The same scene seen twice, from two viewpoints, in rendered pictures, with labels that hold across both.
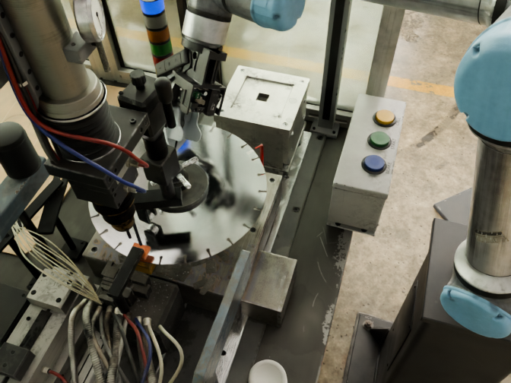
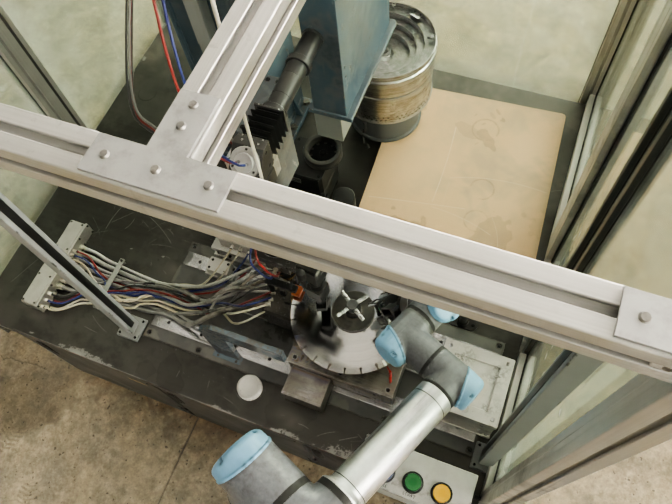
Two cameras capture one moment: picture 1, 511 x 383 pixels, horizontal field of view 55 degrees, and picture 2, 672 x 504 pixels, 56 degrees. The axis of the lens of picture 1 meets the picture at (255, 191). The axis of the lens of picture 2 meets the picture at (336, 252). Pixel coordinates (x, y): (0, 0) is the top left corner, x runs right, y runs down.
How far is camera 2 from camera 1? 1.14 m
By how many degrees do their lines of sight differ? 49
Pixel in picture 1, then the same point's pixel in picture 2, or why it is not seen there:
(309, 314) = (292, 420)
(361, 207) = not seen: hidden behind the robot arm
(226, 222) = (319, 344)
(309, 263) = (334, 425)
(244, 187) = (349, 357)
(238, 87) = (482, 359)
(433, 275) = not seen: outside the picture
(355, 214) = not seen: hidden behind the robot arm
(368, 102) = (463, 482)
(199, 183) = (351, 325)
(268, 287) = (299, 384)
